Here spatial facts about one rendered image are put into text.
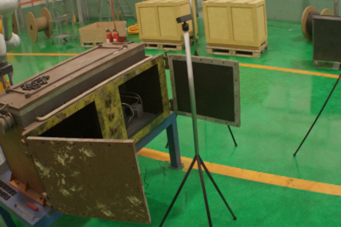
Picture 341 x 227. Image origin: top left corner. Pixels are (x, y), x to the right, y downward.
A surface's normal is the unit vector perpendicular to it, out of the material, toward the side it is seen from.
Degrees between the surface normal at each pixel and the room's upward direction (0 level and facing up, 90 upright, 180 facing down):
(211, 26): 90
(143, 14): 90
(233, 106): 90
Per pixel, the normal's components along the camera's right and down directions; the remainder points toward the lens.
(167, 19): -0.55, 0.40
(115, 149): -0.17, 0.44
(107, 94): 0.84, 0.14
